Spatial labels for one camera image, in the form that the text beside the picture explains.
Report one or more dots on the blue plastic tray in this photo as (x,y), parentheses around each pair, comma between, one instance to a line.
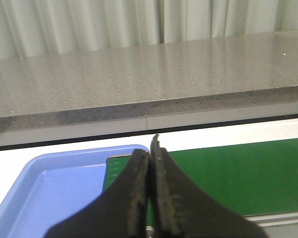
(52,187)

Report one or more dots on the aluminium conveyor side rail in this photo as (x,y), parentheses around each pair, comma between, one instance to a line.
(274,219)

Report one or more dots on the grey cabinet front panel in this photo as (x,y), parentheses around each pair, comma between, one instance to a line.
(147,124)

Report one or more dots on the white pleated curtain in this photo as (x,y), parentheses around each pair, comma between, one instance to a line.
(30,28)

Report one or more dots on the green conveyor belt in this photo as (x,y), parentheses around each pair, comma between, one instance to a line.
(249,179)

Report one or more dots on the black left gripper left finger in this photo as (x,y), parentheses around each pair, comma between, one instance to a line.
(119,212)

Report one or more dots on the grey speckled stone countertop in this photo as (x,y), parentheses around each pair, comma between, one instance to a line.
(209,74)

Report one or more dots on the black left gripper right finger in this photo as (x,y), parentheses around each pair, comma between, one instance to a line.
(182,210)

